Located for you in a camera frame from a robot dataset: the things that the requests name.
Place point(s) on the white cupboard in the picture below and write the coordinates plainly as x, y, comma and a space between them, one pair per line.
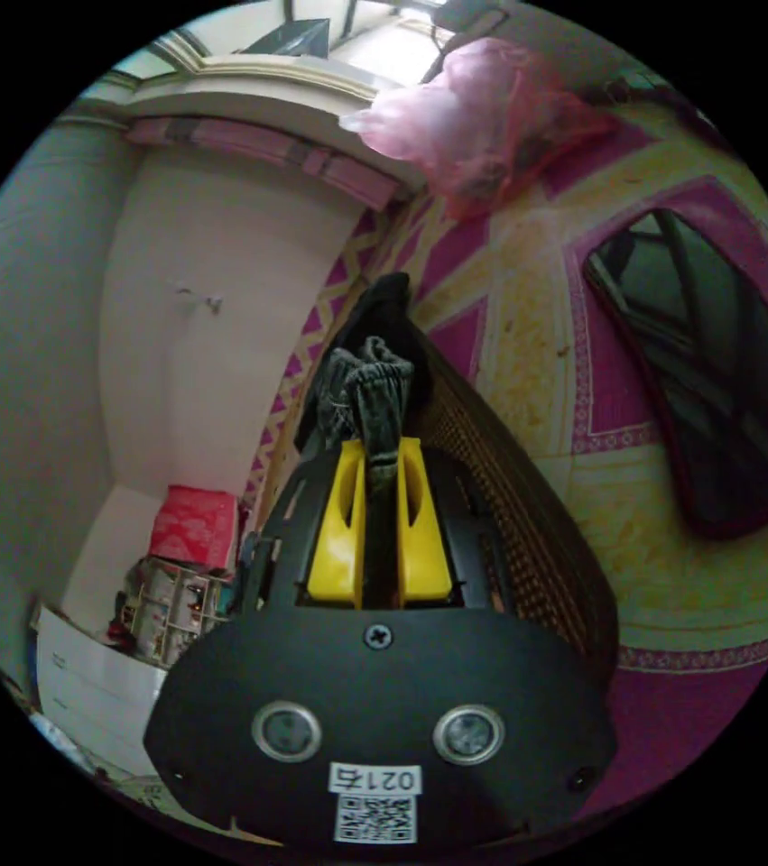
99, 690

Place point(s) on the mirror with red frame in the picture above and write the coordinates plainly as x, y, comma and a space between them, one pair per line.
708, 379

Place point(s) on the window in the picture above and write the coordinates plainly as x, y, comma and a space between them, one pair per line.
289, 34

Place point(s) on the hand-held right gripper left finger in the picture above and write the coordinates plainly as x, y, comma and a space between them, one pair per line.
336, 541

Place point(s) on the pink plastic bag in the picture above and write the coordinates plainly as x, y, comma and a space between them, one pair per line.
485, 122

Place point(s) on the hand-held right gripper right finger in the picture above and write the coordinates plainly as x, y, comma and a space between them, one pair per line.
424, 548

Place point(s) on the shelf with small items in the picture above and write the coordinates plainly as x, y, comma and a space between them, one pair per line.
167, 609

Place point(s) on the dark gray jeans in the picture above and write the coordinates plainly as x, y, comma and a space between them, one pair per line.
377, 399

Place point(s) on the red carton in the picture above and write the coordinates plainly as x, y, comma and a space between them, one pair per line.
194, 524

